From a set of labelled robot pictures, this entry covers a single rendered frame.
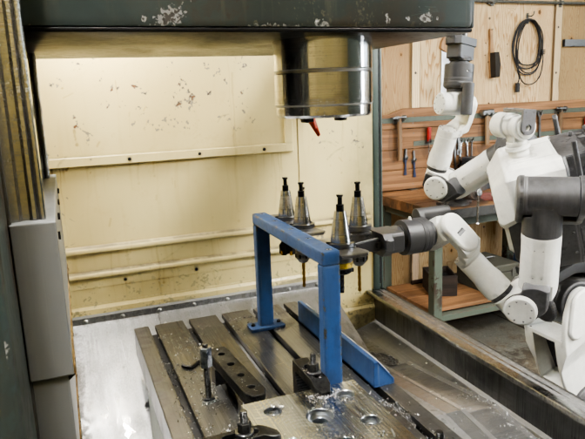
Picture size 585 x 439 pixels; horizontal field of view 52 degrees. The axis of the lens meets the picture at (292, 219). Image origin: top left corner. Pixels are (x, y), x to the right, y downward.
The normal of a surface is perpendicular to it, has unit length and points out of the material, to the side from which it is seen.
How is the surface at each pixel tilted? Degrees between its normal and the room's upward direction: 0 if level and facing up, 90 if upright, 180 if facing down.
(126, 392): 24
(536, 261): 100
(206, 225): 90
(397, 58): 90
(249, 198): 90
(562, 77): 90
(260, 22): 113
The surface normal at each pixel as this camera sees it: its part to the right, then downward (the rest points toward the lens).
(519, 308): -0.44, 0.37
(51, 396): 0.36, 0.18
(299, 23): 0.35, 0.54
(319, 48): -0.07, 0.21
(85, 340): 0.11, -0.82
